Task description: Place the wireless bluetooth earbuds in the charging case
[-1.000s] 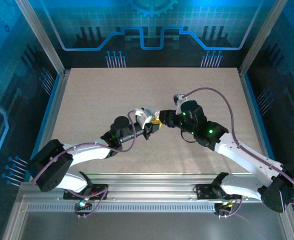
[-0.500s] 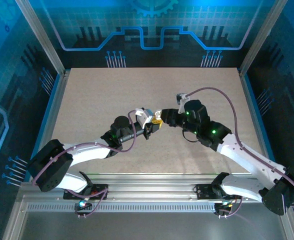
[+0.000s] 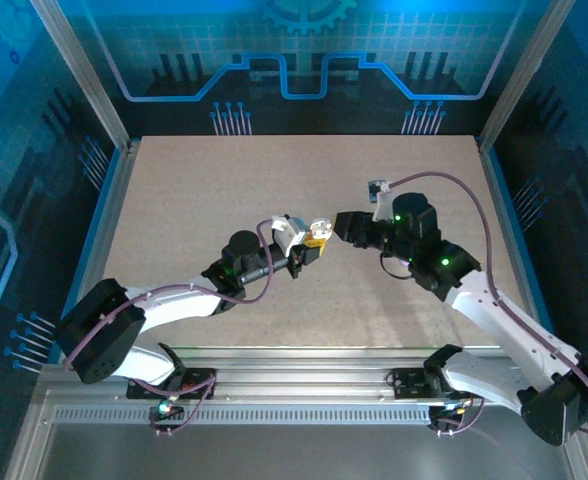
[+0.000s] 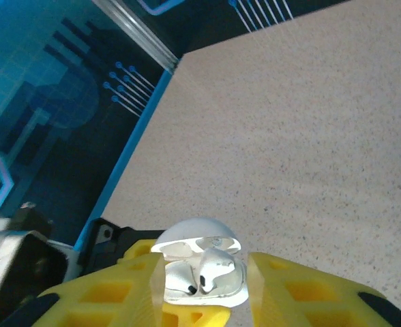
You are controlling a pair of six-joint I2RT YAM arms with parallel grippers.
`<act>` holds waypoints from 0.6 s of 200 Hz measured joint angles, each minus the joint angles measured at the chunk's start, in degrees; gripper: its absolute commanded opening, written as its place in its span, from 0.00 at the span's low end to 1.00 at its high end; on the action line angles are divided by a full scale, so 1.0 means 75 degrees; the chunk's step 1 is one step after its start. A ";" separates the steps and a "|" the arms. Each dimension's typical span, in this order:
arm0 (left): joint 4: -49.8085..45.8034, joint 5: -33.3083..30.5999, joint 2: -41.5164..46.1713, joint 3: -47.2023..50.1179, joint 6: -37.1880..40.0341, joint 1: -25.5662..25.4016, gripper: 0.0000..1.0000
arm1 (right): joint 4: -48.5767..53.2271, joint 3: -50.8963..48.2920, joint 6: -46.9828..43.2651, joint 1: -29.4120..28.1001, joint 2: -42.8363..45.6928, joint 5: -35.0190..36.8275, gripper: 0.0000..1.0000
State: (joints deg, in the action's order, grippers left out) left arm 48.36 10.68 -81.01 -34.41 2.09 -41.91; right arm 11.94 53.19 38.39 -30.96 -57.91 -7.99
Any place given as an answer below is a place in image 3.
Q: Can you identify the slotted grey cable duct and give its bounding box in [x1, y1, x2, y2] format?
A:
[53, 405, 433, 426]

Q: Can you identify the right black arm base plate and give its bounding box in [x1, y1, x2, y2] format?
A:
[386, 367, 483, 401]

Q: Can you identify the small circuit board with LEDs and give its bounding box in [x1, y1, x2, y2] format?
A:
[148, 398, 185, 425]
[428, 402, 470, 429]

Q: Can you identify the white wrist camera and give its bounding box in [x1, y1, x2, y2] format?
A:
[270, 214, 309, 250]
[364, 177, 399, 225]

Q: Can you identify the grey metal bench panel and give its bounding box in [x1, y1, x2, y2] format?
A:
[3, 389, 588, 480]

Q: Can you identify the aluminium frame post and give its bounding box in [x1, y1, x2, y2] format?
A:
[475, 0, 579, 154]
[27, 0, 134, 154]

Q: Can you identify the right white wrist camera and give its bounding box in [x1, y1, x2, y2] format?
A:
[364, 177, 399, 225]

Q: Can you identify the white round charging case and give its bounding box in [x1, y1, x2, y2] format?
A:
[309, 217, 337, 241]

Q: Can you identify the aluminium table side rail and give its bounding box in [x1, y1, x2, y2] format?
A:
[56, 139, 143, 364]
[475, 137, 558, 364]

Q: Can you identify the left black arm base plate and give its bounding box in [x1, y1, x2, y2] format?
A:
[126, 367, 219, 401]

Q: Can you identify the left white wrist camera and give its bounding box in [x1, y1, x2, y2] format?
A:
[270, 214, 309, 250]

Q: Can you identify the aluminium mounting rail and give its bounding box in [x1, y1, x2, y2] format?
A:
[33, 347, 583, 402]

